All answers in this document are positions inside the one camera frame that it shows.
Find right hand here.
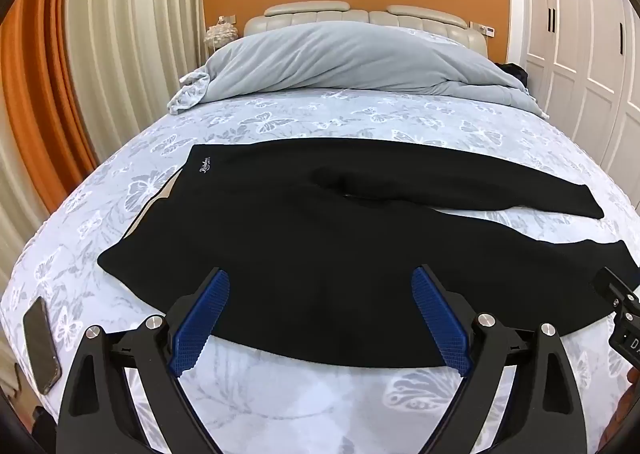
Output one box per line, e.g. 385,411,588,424
615,367,639,424

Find beige leather headboard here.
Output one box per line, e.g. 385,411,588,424
243,0,488,57

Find butterfly print bed sheet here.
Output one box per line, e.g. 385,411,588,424
1,89,639,453

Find black smartphone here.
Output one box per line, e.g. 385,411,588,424
23,297,62,396

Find black item beside bed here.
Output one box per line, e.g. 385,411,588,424
495,62,529,95

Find black pants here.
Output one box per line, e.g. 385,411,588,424
98,138,639,368

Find wall switch panel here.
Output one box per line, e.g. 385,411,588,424
470,22,496,38

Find grey duvet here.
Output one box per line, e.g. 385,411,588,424
167,21,544,116

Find orange curtain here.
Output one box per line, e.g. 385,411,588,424
1,0,98,213

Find white bedside lamp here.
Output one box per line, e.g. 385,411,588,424
204,14,240,54

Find cream curtain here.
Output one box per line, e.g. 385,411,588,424
0,0,207,245

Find white wardrobe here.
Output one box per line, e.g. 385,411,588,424
508,0,639,206

